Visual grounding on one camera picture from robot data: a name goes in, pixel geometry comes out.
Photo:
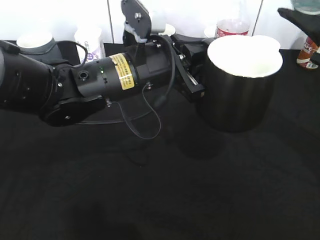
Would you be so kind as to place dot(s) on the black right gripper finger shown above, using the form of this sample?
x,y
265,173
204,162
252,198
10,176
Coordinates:
x,y
309,24

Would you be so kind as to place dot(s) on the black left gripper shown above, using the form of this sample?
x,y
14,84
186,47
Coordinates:
x,y
173,61

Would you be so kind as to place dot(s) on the clear water bottle green label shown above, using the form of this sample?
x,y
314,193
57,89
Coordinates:
x,y
311,7

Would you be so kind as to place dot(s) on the black ceramic mug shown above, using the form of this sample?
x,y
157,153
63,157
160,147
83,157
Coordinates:
x,y
239,76

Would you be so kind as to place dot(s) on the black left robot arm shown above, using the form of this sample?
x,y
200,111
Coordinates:
x,y
61,94

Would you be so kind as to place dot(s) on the brown coffee drink bottle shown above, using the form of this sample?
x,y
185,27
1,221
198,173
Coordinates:
x,y
304,57

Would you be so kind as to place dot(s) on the white ceramic mug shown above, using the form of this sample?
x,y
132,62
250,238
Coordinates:
x,y
210,31

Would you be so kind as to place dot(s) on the cola bottle red label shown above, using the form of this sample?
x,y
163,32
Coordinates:
x,y
229,27

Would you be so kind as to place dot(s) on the red ceramic mug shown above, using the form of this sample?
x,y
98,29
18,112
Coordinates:
x,y
169,30

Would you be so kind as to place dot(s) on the white purple milk carton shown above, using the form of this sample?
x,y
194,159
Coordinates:
x,y
90,37

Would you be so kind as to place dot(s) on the grey ceramic mug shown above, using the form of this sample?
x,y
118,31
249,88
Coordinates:
x,y
40,46

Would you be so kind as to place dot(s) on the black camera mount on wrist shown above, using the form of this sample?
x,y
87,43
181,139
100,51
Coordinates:
x,y
142,20

